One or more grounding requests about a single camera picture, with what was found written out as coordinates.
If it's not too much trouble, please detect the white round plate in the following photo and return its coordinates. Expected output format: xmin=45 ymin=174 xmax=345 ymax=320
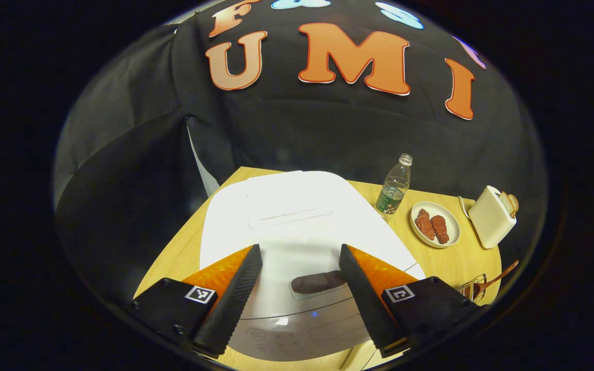
xmin=410 ymin=201 xmax=461 ymax=249

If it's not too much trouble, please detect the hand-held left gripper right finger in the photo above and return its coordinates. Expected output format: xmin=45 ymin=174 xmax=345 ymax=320
xmin=338 ymin=244 xmax=483 ymax=359

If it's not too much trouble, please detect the white toaster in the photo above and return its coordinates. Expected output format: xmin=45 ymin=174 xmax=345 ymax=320
xmin=468 ymin=185 xmax=519 ymax=250

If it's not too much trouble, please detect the wire chopstick holder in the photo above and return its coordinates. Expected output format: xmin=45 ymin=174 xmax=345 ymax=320
xmin=454 ymin=273 xmax=488 ymax=302

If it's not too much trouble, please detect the black backdrop cloth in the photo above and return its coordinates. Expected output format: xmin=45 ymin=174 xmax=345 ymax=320
xmin=54 ymin=0 xmax=548 ymax=310

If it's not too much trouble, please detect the white rice cooker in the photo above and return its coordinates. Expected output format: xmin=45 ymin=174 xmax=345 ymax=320
xmin=199 ymin=171 xmax=426 ymax=362

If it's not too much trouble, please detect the red meat piece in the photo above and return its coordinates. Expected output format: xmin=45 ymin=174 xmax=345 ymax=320
xmin=415 ymin=208 xmax=436 ymax=241
xmin=431 ymin=215 xmax=450 ymax=245

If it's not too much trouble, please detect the clear plastic water bottle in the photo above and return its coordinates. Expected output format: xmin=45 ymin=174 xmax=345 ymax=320
xmin=375 ymin=153 xmax=414 ymax=216

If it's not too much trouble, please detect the brown wooden spoon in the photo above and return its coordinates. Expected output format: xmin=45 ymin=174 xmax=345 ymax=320
xmin=470 ymin=260 xmax=519 ymax=299

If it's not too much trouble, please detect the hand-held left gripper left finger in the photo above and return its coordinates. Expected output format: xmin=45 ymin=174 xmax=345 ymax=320
xmin=131 ymin=244 xmax=264 ymax=359

